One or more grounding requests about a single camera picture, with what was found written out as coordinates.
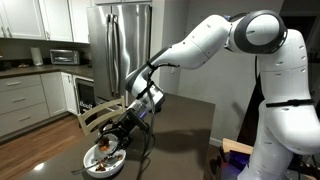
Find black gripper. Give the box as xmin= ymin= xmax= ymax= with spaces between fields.
xmin=97 ymin=108 xmax=150 ymax=151

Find colourful cereal pieces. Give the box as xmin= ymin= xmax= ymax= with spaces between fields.
xmin=98 ymin=136 xmax=112 ymax=153
xmin=94 ymin=153 xmax=124 ymax=173

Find white ceramic bowl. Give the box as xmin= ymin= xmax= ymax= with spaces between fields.
xmin=82 ymin=146 xmax=127 ymax=179

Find cream wooden chair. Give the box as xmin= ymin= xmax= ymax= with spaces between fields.
xmin=76 ymin=95 xmax=127 ymax=137

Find silver metal spoon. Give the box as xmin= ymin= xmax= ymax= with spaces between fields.
xmin=70 ymin=156 xmax=118 ymax=176

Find black beverage cooler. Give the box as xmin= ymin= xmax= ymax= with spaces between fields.
xmin=74 ymin=77 xmax=98 ymax=116

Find stainless steel refrigerator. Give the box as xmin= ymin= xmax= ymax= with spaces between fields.
xmin=86 ymin=3 xmax=152 ymax=108

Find silver toaster oven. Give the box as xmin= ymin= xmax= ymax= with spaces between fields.
xmin=49 ymin=49 xmax=81 ymax=66

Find white lower kitchen cabinets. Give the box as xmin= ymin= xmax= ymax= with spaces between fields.
xmin=0 ymin=71 xmax=79 ymax=138

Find white kitchen cabinets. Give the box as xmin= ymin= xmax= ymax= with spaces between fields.
xmin=0 ymin=0 xmax=91 ymax=44
xmin=0 ymin=71 xmax=79 ymax=138

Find white paper towel roll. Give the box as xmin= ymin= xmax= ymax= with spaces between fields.
xmin=29 ymin=46 xmax=44 ymax=67

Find light wooden box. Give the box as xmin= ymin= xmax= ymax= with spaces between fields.
xmin=221 ymin=138 xmax=254 ymax=156

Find white upper kitchen cabinets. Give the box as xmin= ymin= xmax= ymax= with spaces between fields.
xmin=0 ymin=0 xmax=91 ymax=44

